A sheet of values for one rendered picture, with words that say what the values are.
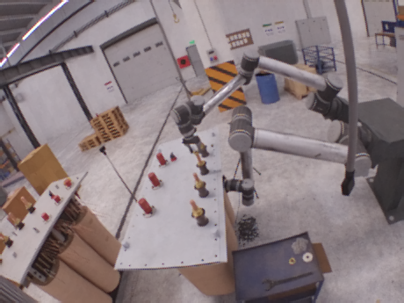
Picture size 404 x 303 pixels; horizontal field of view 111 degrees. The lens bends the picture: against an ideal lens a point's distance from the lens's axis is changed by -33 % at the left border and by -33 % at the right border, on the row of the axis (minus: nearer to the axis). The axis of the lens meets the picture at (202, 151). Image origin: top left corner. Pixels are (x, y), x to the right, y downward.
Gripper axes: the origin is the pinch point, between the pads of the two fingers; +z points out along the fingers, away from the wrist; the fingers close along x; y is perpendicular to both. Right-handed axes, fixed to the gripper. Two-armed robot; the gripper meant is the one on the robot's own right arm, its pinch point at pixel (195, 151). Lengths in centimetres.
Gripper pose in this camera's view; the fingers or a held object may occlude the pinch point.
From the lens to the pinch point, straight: 166.4
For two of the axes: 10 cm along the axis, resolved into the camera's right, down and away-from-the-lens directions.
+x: 8.2, 0.1, -5.7
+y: -4.7, 5.9, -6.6
